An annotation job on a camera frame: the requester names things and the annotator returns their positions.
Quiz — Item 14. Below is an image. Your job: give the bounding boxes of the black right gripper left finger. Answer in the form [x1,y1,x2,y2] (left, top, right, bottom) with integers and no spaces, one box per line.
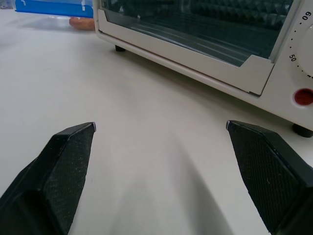
[0,121,97,235]

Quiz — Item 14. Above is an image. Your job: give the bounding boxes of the glass oven door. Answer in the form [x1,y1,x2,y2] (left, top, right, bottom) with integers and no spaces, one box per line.
[97,0,294,96]

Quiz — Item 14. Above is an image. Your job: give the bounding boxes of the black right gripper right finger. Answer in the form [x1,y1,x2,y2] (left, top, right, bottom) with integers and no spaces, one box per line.
[225,119,313,235]

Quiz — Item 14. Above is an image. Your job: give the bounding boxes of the white toaster oven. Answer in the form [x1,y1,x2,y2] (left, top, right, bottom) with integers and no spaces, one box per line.
[94,0,313,138]

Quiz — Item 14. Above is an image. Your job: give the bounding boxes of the orange sausage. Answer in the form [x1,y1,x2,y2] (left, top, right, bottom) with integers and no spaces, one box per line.
[69,17,95,31]

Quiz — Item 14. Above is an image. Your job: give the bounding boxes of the red indicator light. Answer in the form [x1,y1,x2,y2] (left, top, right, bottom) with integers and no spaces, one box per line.
[294,88,313,106]

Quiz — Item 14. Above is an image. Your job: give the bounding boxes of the blue plastic box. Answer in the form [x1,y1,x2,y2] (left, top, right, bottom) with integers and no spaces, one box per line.
[14,0,95,19]

